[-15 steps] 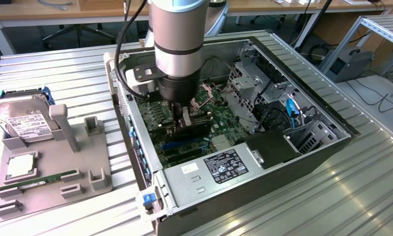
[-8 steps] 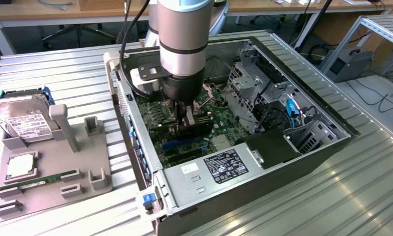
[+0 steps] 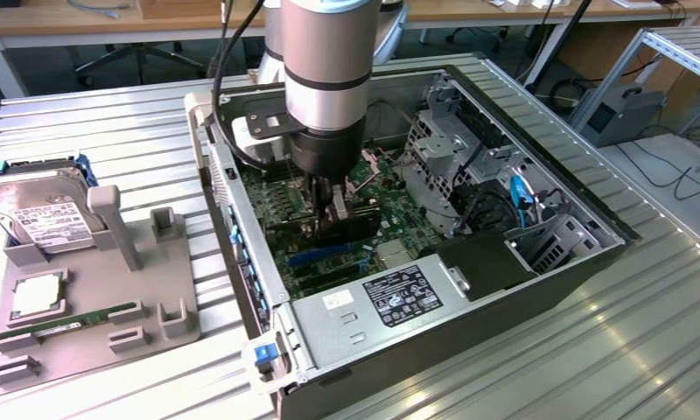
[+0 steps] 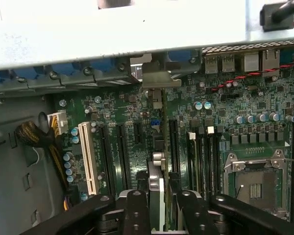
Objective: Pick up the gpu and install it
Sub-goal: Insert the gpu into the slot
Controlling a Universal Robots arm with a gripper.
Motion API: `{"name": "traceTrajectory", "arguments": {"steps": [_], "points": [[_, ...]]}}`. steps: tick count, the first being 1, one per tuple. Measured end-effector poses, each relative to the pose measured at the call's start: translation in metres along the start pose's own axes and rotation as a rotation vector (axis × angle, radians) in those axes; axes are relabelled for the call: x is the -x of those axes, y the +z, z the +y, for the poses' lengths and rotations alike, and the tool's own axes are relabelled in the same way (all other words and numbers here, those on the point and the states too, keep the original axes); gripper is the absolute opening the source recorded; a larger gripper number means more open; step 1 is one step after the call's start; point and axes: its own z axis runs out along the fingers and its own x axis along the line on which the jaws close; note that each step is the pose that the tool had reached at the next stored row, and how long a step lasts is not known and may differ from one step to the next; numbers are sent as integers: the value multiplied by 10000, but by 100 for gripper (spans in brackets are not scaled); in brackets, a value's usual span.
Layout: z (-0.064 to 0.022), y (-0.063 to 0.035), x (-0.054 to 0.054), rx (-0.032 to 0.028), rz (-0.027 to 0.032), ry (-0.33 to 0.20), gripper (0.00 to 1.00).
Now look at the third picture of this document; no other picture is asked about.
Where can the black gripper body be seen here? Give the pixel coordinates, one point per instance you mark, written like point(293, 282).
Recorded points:
point(329, 153)

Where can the green graphics card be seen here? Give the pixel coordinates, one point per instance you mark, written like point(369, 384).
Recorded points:
point(361, 227)

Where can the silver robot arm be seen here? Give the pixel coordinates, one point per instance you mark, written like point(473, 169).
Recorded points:
point(326, 65)

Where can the metal socket cover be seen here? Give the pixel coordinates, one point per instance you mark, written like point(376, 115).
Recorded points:
point(368, 155)

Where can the black RAM slot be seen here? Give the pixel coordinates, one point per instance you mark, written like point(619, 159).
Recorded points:
point(361, 202)

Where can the blue expansion slot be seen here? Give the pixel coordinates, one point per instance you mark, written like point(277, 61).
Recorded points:
point(320, 258)

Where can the green motherboard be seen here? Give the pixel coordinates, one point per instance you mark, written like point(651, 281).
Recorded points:
point(396, 205)

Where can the silver chipset heatsink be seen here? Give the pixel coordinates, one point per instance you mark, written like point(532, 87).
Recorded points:
point(393, 254)

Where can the black expansion slot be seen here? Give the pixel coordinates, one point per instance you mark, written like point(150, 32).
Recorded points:
point(329, 280)

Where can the metal drive cage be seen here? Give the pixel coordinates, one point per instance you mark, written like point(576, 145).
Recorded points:
point(442, 131)

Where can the grey power supply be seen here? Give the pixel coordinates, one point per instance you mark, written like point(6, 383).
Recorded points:
point(349, 324)

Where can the black plastic shroud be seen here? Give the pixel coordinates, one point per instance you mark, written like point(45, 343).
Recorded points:
point(484, 267)

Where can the blue case latch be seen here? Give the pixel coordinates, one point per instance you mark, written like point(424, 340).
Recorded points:
point(265, 354)

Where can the metal disk bay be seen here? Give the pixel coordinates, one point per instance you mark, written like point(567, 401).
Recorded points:
point(560, 245)

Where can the black office chair base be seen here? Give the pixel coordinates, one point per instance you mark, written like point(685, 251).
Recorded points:
point(141, 54)

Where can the long wooden desk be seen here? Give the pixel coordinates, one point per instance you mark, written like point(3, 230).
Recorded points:
point(489, 15)

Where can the black open PC case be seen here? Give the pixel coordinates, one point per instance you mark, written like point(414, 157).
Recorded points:
point(565, 284)

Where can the grey parts rack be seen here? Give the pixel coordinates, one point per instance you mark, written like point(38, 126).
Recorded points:
point(93, 297)

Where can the silver hard disk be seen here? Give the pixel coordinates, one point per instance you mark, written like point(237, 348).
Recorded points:
point(34, 205)

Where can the green RAM stick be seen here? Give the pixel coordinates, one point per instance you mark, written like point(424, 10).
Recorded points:
point(63, 323)

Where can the grey box device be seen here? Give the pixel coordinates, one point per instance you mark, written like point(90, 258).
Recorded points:
point(629, 114)

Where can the silver CPU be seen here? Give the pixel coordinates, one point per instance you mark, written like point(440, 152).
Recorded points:
point(34, 295)

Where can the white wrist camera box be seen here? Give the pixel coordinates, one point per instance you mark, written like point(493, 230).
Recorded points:
point(262, 151)

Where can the aluminium frame table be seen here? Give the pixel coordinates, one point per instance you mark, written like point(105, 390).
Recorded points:
point(693, 41)

